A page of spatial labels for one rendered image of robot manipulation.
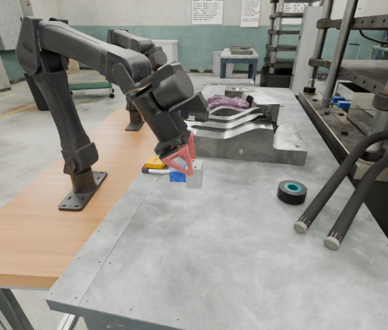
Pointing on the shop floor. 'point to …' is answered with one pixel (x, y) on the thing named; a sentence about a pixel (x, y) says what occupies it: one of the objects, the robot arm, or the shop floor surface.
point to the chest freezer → (171, 46)
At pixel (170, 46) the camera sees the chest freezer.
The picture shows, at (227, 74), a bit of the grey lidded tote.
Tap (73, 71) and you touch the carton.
